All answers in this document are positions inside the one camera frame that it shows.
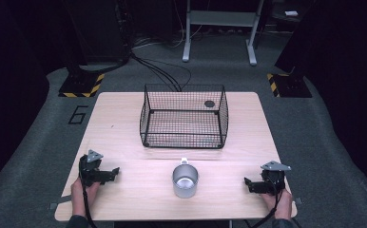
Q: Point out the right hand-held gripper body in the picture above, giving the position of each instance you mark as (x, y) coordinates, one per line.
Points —
(275, 179)

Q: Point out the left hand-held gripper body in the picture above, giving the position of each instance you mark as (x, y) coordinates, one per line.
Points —
(90, 164)

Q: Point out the person's right hand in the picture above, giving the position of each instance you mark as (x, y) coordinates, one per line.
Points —
(281, 204)

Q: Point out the silver metal cup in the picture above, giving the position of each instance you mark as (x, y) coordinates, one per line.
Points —
(185, 182)

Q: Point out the black round table grommet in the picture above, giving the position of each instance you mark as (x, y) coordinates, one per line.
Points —
(209, 104)

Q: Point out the dark curtain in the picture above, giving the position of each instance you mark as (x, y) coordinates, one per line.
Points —
(7, 79)
(340, 63)

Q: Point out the black equipment stand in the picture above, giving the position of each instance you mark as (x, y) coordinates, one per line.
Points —
(96, 31)

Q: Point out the small white box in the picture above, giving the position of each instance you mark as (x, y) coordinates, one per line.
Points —
(291, 13)

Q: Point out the black yellow striped base plate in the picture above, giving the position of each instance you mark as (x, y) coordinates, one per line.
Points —
(289, 86)
(83, 85)

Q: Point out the white desk frame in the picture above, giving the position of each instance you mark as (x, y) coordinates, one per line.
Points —
(222, 19)

